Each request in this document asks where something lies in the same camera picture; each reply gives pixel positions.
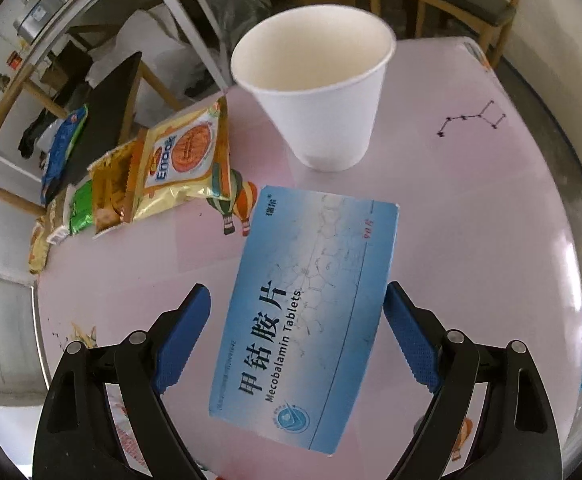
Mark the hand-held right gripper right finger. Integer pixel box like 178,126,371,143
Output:
383,281,564,480

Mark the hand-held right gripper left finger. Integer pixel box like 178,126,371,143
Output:
32,282,212,480

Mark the blue medicine box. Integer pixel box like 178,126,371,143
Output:
208,185,400,457

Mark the small green snack packet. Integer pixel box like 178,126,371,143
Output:
68,180,94,237

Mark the small yellow snack packet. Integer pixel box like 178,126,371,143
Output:
28,200,70,276

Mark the golden brown snack packet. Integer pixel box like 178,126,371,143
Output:
88,130,150,239

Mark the yellow orange snack packet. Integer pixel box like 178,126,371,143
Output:
131,97,232,223

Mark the blue snack bag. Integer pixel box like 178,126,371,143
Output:
41,105,89,206

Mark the wooden chair with black seat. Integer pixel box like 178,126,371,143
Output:
0,25,187,218

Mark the white paper cup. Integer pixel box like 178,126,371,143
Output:
230,6,398,172

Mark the dark cloth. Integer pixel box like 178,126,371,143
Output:
18,120,48,159

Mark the white sack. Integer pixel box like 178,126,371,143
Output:
86,7,222,111

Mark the white side table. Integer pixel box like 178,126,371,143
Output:
16,0,232,96

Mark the white mattress with blue edge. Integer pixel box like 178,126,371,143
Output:
511,0,582,198

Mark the silver rice cooker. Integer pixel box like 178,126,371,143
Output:
13,0,89,43

